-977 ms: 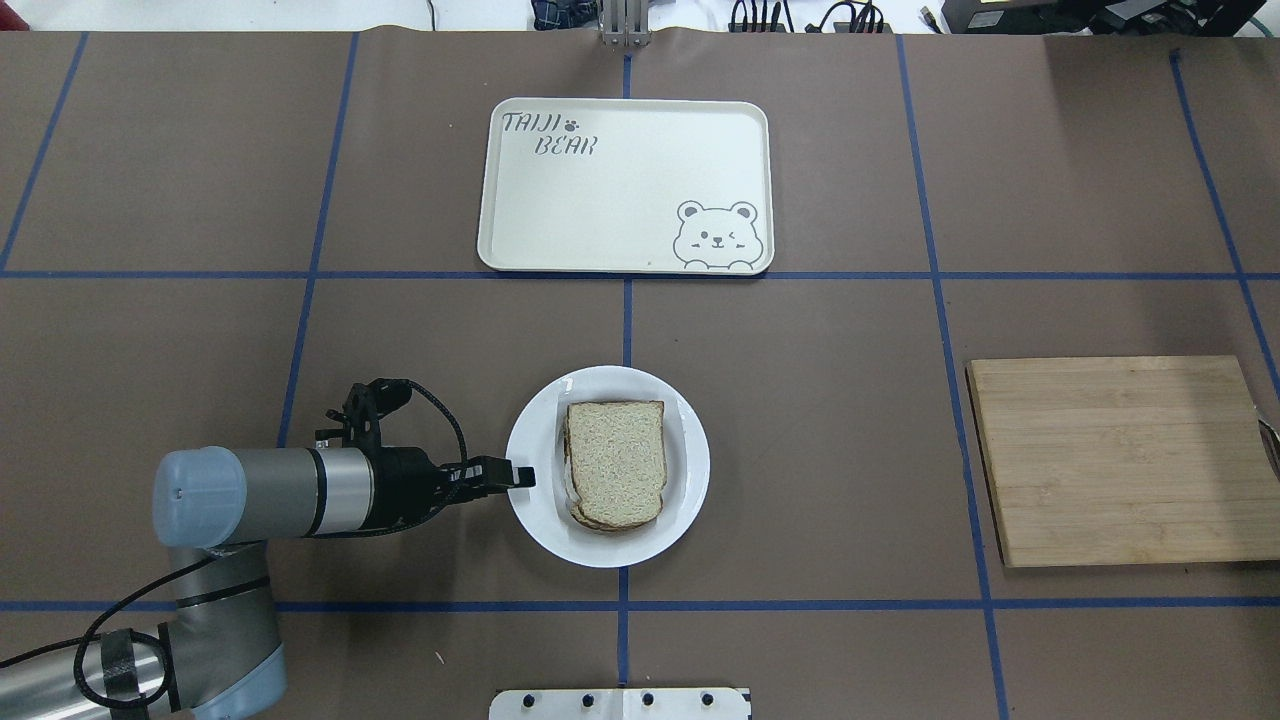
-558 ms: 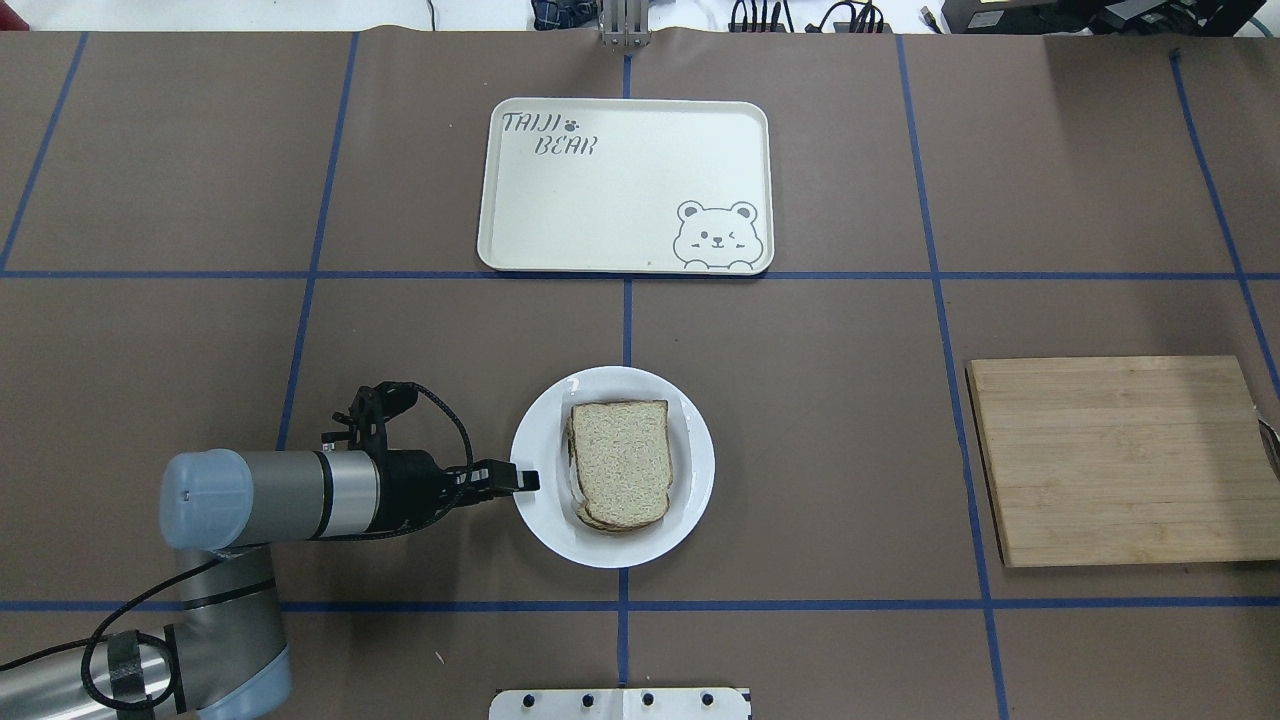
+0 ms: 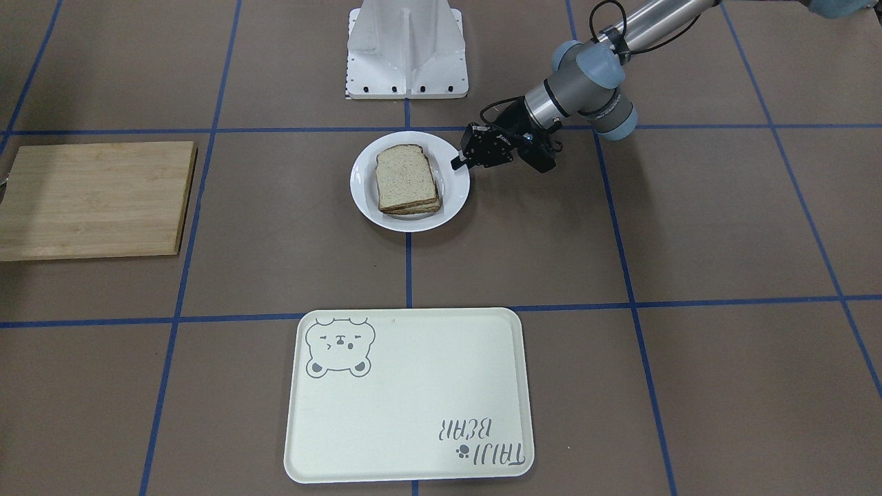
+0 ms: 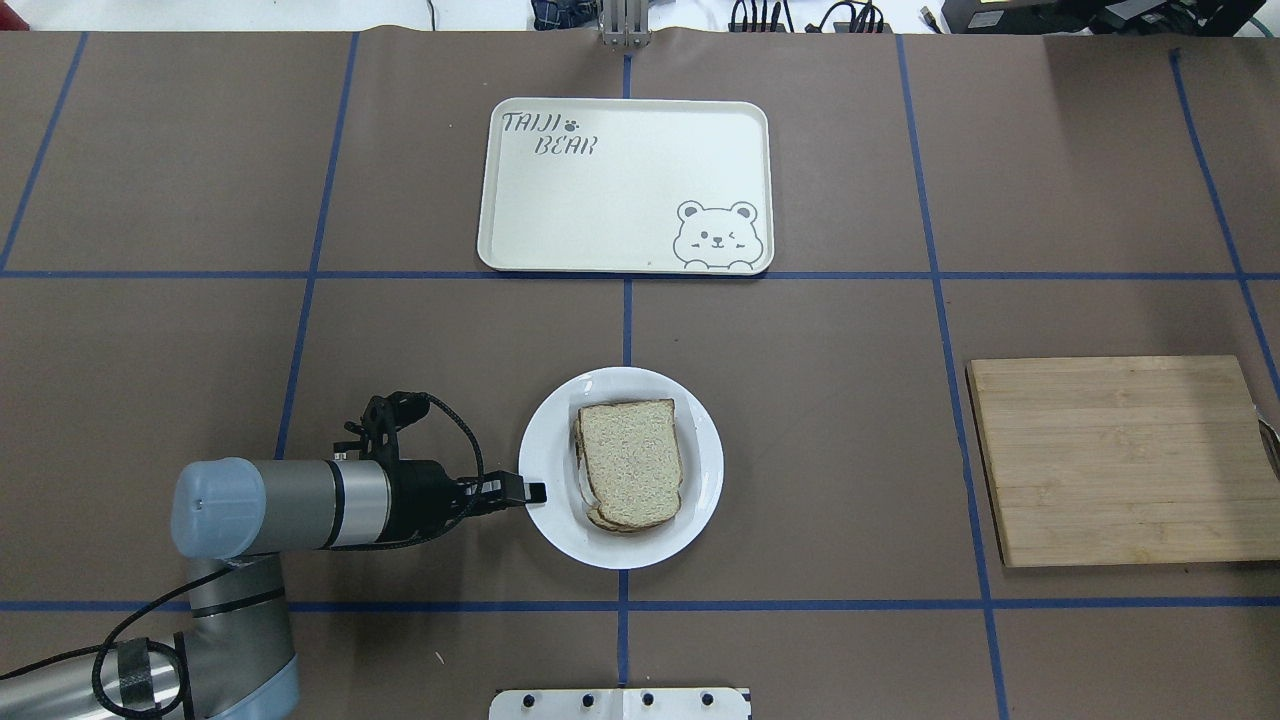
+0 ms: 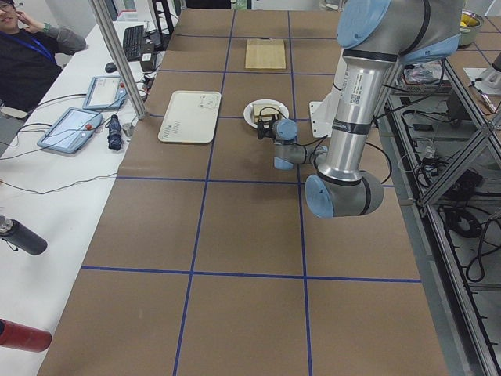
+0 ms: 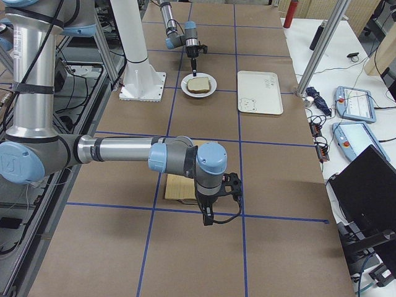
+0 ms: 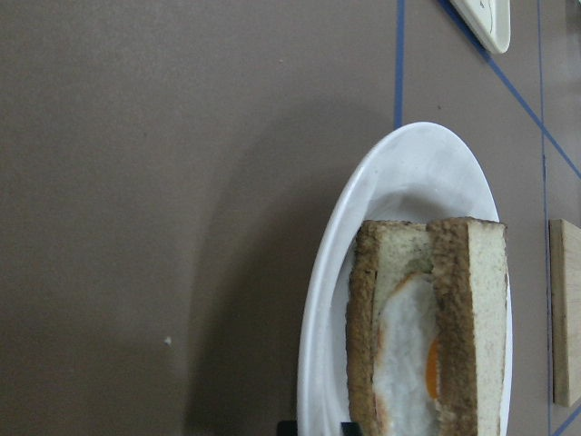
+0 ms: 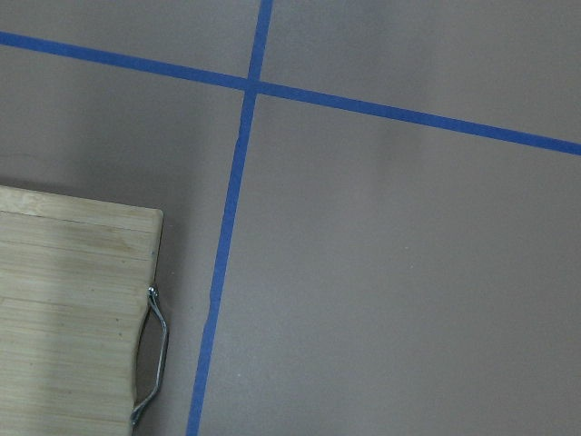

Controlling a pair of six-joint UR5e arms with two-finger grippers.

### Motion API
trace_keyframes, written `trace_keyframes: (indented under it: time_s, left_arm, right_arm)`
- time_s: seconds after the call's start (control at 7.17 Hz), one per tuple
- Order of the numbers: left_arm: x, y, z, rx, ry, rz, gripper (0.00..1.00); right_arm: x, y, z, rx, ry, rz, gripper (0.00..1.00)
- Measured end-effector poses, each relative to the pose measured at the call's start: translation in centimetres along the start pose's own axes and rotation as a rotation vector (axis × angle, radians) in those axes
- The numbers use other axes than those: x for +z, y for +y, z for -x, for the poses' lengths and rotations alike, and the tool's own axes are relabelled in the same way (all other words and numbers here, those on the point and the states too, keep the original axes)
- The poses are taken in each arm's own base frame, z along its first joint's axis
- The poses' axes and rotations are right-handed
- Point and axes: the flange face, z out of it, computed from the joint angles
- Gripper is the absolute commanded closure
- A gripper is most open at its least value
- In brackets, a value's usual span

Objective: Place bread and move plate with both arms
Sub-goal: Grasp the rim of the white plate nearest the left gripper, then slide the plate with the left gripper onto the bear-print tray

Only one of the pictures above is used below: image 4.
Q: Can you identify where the white round plate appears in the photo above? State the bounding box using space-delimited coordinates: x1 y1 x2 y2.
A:
518 366 724 570

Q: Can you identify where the aluminium frame post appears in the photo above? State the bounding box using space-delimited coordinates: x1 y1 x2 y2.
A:
596 0 652 50

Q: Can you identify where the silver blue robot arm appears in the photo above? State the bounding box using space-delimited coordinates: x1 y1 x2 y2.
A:
3 457 547 719

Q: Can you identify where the cream bear serving tray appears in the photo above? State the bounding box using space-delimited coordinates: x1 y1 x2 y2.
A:
476 97 776 275

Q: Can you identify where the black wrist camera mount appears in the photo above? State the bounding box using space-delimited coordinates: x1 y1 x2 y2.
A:
333 391 431 462

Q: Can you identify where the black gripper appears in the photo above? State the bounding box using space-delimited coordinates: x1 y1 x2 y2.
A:
388 460 547 546

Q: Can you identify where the bamboo cutting board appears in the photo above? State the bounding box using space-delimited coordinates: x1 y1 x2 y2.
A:
966 355 1279 568

